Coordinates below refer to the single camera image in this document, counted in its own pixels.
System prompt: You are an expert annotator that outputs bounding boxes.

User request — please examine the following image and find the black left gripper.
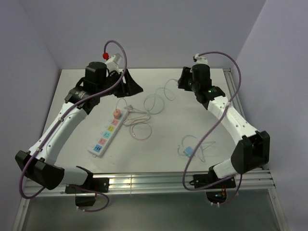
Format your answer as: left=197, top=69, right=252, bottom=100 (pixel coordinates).
left=97, top=69, right=143, bottom=98

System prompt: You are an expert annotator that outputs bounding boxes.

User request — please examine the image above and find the pink charger cable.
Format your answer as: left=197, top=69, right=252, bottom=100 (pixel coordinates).
left=115, top=98, right=153, bottom=141

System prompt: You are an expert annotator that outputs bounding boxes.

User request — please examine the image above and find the teal charger cable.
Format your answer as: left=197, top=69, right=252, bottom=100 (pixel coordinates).
left=143, top=79, right=180, bottom=116

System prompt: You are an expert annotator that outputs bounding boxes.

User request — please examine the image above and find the white multicolour power strip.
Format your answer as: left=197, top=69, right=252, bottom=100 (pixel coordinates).
left=87, top=107, right=128, bottom=157

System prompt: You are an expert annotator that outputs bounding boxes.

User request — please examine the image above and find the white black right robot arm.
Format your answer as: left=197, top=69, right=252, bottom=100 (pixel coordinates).
left=178, top=64, right=270, bottom=188

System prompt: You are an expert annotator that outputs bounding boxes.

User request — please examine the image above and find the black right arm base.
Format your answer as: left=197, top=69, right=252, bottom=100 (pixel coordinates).
left=189, top=174, right=236, bottom=205

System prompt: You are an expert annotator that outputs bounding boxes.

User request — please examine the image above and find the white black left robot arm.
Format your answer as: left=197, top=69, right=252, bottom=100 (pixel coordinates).
left=15, top=62, right=143, bottom=192

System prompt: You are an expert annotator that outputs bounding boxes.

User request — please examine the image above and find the white power strip cable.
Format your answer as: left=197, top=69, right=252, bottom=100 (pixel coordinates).
left=122, top=105, right=151, bottom=132

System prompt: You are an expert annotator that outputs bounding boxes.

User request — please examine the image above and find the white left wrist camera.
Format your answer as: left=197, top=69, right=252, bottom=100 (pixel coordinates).
left=102, top=52, right=122, bottom=74

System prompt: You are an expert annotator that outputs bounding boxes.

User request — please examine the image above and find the aluminium side rail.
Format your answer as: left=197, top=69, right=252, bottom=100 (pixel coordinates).
left=223, top=68, right=245, bottom=118

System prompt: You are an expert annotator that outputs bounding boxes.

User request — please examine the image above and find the blue charger cable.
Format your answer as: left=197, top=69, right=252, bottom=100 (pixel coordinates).
left=177, top=134, right=216, bottom=162

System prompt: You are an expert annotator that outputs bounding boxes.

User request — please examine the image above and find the aluminium front rail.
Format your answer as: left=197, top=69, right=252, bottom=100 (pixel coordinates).
left=24, top=168, right=275, bottom=197

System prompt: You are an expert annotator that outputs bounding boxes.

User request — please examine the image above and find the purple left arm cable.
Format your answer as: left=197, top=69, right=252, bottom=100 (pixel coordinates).
left=19, top=40, right=128, bottom=212

